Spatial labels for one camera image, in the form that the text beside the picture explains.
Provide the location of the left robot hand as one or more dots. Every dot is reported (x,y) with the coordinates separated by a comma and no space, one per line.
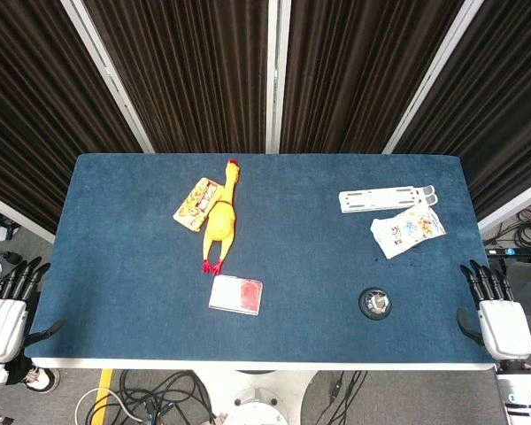
(2,319)

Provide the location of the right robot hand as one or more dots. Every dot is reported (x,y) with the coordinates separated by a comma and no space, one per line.
(504,327)

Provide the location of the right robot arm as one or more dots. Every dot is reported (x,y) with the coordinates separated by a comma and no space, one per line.
(520,391)

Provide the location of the black and white sneaker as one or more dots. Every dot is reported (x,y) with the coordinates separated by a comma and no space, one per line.
(42,380)

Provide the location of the white printed snack bag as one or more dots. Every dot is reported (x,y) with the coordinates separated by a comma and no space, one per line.
(407,230)

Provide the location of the white folding stand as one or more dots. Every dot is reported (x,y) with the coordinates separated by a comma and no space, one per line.
(382,198)

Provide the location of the yellow snack box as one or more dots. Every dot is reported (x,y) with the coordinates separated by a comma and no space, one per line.
(195,204)

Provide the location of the white and red card pouch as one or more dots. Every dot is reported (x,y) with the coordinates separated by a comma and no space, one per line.
(236,294)

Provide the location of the yellow rubber chicken toy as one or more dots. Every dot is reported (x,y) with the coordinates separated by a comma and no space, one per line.
(221,217)

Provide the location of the blue table mat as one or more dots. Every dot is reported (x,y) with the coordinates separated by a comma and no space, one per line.
(265,257)

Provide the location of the white partition frame post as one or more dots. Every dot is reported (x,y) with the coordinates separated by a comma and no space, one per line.
(108,75)
(276,75)
(429,75)
(17,217)
(511,206)

